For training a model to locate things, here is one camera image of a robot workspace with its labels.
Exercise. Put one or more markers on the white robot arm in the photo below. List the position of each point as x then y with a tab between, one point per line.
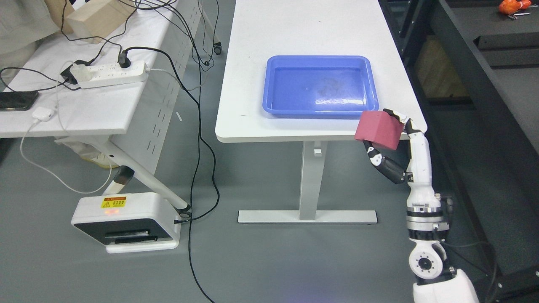
437	281

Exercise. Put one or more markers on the black smartphone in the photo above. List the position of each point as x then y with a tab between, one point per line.
17	101

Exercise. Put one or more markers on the white table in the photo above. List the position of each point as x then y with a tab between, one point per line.
329	52

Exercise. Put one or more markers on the wooden box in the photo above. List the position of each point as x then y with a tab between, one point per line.
96	19

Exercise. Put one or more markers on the pink block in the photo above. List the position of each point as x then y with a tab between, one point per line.
379	128

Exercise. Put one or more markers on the blue tray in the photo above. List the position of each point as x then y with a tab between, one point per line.
324	87

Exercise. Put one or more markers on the white side desk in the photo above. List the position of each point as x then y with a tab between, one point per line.
118	98

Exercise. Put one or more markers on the white floor device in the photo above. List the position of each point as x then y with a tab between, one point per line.
129	223

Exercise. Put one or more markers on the white charger adapter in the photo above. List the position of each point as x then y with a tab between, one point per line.
43	114

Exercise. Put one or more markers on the black metal shelf right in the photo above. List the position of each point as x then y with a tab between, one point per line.
475	72

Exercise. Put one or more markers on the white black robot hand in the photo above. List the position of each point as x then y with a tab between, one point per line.
418	174

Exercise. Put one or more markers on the white power strip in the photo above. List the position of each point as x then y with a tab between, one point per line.
108	74

